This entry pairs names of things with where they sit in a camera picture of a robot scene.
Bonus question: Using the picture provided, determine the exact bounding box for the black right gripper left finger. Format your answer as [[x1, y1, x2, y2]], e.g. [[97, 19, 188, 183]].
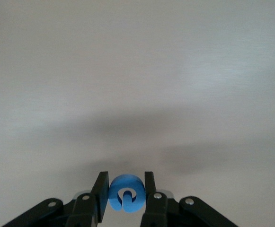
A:
[[2, 171, 110, 227]]

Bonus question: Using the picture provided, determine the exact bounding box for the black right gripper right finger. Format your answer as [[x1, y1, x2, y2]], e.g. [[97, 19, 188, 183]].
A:
[[141, 171, 239, 227]]

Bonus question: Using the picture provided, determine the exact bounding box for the blue foam letter C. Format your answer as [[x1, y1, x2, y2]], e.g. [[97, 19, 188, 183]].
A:
[[108, 174, 145, 213]]

